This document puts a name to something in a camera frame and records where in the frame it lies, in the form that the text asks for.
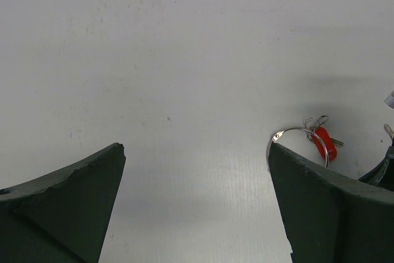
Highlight silver keyring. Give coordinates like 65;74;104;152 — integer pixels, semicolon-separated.
266;126;331;168

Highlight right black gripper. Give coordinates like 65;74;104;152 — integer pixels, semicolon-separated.
358;146;394;191

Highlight green tag key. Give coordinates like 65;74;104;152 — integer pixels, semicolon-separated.
384;124;394;140

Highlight red tag key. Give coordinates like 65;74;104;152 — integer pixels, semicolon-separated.
311;126;344;161

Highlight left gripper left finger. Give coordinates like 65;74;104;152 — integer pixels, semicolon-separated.
1;143;126;262

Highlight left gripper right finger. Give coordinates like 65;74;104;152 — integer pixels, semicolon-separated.
268;144;393;262

